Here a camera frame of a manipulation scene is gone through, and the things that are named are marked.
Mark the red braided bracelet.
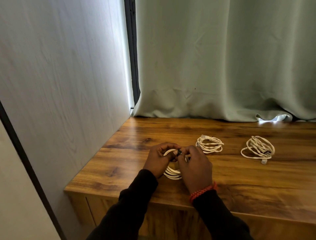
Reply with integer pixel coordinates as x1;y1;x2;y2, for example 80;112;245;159
189;182;219;204

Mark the white cable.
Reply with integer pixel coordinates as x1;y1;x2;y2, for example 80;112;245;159
241;136;275;165
163;149;191;180
195;135;224;154

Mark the person's right hand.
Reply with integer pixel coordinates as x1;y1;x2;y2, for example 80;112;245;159
176;145;213;195

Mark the person's right forearm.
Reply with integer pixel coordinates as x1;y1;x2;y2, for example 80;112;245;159
192;190;255;240

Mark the white side panel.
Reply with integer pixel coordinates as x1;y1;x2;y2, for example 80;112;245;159
0;0;134;240

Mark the person's left forearm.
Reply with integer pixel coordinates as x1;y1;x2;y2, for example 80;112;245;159
86;169;159;240

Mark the grey-green curtain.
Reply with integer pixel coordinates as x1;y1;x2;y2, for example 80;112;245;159
132;0;316;123

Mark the black window frame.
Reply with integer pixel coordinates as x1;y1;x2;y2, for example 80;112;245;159
124;0;141;105

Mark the person's left hand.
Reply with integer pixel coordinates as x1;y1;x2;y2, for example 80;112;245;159
143;142;182;179

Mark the wooden cabinet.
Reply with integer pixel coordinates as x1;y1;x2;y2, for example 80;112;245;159
64;116;316;240

